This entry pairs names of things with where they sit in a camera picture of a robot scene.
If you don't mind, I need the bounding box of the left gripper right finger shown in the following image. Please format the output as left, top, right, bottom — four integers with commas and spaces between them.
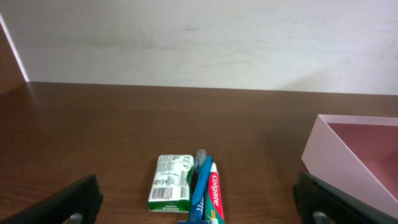
292, 172, 397, 224

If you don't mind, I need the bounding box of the Colgate toothpaste tube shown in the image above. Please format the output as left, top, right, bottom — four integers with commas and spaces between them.
204, 162, 225, 224

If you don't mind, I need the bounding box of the white cardboard box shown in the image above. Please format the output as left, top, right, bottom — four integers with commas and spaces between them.
302, 114, 397, 217

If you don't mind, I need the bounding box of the green white soap box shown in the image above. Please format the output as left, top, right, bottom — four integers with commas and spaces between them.
147, 154, 194, 213

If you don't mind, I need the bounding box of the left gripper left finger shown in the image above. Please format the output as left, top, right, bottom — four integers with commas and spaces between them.
1, 174, 103, 224

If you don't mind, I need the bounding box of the blue toothbrush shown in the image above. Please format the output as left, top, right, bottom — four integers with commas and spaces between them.
190, 149, 213, 222

